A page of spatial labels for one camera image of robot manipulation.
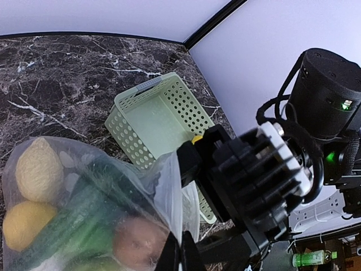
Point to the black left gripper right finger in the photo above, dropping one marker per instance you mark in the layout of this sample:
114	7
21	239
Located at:
190	258

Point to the clear zip top bag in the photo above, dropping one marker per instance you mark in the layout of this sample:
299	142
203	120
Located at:
154	193

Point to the pale yellow bread toy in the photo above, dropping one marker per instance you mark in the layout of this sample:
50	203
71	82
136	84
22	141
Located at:
39	172

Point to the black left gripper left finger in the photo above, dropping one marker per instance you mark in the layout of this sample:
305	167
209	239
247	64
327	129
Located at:
169	259

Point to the beige plastic basket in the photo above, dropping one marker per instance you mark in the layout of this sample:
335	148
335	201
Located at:
156	117

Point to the right black frame post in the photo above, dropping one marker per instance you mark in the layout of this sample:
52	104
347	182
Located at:
213	22

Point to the green drink bottle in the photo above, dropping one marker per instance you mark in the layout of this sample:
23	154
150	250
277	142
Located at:
313	258

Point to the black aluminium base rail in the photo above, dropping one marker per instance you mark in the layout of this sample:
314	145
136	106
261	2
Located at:
247	248

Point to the green bok choy toy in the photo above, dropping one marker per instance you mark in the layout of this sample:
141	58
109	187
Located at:
96	200

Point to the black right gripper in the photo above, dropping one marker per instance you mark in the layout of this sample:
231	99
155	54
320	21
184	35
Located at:
308	137

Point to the brown potato toy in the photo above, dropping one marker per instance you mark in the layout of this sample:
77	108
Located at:
138	243

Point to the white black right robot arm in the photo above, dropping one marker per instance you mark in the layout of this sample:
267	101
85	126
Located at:
299	167

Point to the yellow lemon toy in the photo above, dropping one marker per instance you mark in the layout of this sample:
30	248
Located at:
24	221

